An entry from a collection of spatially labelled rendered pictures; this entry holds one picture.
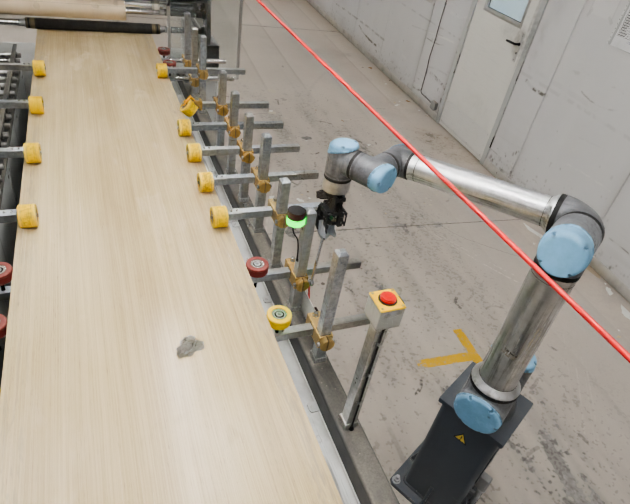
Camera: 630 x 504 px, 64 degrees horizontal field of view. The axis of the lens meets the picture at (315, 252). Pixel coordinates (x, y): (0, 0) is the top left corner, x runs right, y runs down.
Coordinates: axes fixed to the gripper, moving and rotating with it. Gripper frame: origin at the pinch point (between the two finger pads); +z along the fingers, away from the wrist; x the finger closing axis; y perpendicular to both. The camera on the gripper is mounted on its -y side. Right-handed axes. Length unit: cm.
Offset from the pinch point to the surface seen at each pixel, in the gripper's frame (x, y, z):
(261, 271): -22.3, 2.5, 10.8
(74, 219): -80, -38, 11
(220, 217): -30.8, -23.0, 4.8
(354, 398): -10, 55, 16
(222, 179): -24, -50, 5
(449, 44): 272, -317, 24
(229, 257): -31.1, -7.1, 10.9
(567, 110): 260, -139, 17
